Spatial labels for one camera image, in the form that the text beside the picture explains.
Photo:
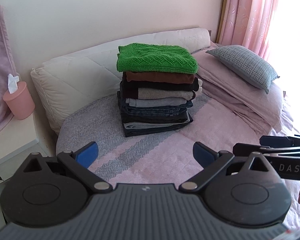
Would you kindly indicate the grey folded pants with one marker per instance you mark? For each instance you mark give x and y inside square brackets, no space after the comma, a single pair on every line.
[140,125]

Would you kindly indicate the white nightstand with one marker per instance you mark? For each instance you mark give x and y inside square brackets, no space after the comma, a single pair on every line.
[15,152]

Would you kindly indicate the grey checked pillow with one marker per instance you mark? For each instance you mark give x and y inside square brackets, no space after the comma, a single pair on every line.
[245,65]

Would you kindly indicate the black folded garment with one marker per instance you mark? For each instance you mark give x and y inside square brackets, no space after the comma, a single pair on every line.
[140,84]

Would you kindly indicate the green knit sweater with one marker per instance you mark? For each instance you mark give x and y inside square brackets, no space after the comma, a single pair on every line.
[155,57]

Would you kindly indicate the taupe folded garment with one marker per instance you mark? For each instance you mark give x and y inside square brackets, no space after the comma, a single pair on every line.
[165,93]

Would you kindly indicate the pink curtain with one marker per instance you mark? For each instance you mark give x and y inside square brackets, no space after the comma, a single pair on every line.
[247,12]

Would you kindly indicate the cream folded garment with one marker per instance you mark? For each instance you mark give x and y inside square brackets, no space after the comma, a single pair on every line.
[200,86]

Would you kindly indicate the bed with grey-pink blanket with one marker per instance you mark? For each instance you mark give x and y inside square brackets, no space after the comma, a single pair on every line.
[152,150]

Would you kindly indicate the black folded pants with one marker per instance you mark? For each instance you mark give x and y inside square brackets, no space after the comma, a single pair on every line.
[152,118]

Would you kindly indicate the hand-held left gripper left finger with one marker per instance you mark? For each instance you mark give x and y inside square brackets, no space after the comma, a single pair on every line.
[86,152]

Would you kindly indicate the stack of folded clothes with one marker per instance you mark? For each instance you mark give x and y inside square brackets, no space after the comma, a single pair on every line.
[152,110]

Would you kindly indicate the pink tissue bucket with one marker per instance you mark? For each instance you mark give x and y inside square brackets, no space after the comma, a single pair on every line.
[20,102]

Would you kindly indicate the brown folded garment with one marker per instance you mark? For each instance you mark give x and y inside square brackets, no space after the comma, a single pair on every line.
[160,77]

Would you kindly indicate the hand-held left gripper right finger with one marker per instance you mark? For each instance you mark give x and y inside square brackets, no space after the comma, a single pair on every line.
[202,153]

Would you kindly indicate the white tissue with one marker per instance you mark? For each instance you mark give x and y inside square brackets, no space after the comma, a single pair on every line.
[12,83]

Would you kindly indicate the cream quilted headboard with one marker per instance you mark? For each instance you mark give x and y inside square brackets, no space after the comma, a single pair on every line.
[77,75]

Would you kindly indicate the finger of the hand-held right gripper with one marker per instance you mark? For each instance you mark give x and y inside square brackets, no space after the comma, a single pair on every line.
[270,141]
[242,149]

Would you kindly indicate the light grey folded garment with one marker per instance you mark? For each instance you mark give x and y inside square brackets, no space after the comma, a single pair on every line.
[155,102]

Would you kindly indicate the dark folded pants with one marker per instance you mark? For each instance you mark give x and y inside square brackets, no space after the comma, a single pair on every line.
[145,132]

